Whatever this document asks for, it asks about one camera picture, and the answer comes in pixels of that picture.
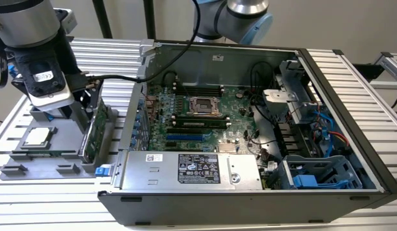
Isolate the RAM stick with white label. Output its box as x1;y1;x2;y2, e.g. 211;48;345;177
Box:
174;119;227;128

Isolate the silver chipset heat sink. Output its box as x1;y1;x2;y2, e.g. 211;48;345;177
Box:
217;143;239;154

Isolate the grey plastic disk bay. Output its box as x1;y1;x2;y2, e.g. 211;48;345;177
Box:
275;155;364;191

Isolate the silver metal drive cage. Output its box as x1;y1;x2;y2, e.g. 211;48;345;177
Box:
262;60;321;125

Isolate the blue data wire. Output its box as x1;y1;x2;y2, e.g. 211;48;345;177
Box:
313;109;341;161

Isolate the open black PC case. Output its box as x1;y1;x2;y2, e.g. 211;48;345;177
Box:
97;38;397;227

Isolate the blue plastic disk bracket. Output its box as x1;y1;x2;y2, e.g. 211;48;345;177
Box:
293;174;318;190

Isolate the green motherboard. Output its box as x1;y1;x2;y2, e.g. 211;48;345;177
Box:
146;85;262;154

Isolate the silver CPU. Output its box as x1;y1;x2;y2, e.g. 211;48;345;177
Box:
21;127;55;145

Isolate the silver camera with black mount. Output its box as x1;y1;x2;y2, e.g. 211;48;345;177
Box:
12;47;75;113

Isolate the CPU socket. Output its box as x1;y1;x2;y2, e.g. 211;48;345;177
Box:
184;95;222;116

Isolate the long black expansion slot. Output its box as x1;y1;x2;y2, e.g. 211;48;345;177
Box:
167;128;203;135

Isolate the small silver wrist camera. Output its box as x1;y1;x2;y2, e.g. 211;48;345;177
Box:
53;8;79;35

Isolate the grey parts rack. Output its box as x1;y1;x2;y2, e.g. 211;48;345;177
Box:
0;101;120;180

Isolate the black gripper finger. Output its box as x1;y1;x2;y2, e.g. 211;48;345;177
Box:
84;78;106;113

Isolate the green RAM stick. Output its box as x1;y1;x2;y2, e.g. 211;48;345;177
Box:
12;149;79;157

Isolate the green graphics card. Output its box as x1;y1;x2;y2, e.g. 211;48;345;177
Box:
79;97;110;167

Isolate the red wire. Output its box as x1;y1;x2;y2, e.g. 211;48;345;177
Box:
326;130;350;147

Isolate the silver power supply unit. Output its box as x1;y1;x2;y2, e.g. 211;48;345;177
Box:
119;151;263;191

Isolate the metal socket cover frame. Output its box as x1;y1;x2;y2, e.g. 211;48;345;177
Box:
184;96;222;116

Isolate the blue expansion slot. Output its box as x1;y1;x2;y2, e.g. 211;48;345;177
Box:
166;134;203;142

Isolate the thick black camera cable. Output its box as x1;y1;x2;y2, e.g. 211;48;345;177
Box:
85;0;202;84

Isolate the aluminium side rail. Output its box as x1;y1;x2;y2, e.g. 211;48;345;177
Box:
368;51;397;92

